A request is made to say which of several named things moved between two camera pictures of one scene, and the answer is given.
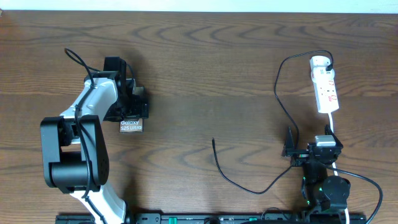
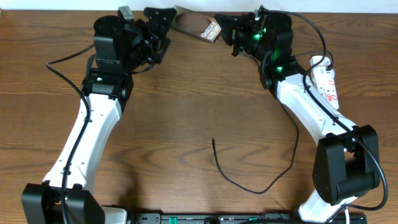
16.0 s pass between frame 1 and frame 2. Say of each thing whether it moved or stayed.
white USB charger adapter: stayed
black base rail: stayed
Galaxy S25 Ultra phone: moved
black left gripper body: moved
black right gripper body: moved
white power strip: stayed
